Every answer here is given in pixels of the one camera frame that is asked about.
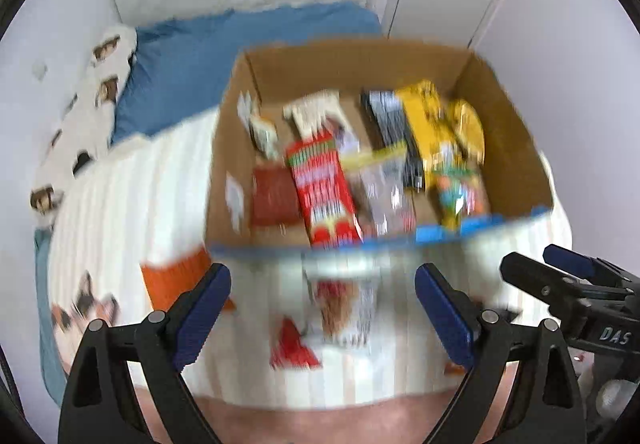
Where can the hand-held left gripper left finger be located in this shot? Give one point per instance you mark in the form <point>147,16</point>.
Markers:
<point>200,319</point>

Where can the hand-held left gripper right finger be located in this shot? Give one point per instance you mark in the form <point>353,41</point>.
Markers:
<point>445,319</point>

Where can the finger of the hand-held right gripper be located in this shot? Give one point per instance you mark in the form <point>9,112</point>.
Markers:
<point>570,258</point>
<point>540,279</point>

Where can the white tiger print snack packet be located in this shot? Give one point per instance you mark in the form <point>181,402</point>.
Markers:
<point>342,311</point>

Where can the colourful candy ball bag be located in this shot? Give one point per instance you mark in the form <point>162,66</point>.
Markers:
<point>460,196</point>

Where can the cardboard box with blue print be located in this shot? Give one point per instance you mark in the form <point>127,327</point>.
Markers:
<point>510,159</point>

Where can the clear packet with yellow-green edge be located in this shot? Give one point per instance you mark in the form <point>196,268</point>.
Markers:
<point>382,196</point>

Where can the brown chocolate packet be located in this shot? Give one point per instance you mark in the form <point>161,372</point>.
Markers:
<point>272,196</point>

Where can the small yellow snack packet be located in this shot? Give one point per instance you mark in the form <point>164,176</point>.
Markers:
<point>467,129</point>

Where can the long red green snack packet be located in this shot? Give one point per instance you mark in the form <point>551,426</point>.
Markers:
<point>325,194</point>

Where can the small portrait print packet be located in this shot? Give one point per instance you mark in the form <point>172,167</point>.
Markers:
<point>262,136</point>

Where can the large black yellow snack bag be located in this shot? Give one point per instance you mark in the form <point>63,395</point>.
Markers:
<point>400,124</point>

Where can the white wafer packet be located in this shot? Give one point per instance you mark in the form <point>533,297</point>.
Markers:
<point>315,111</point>

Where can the orange snack packet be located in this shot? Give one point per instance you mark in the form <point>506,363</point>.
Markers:
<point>170,279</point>

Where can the red triangular snack packet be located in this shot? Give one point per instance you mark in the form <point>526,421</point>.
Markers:
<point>295,349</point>

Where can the cat print striped pink blanket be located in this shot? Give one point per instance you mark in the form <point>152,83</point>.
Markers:
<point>125,204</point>

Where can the light blue blanket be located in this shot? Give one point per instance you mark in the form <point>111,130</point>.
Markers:
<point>47,324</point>

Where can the white bear print pillow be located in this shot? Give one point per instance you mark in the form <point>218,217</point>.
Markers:
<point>85,124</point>

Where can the blue pillow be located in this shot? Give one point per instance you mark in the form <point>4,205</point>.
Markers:
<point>200,59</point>

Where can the white wall socket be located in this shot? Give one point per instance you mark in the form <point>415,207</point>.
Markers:
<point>40,71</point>

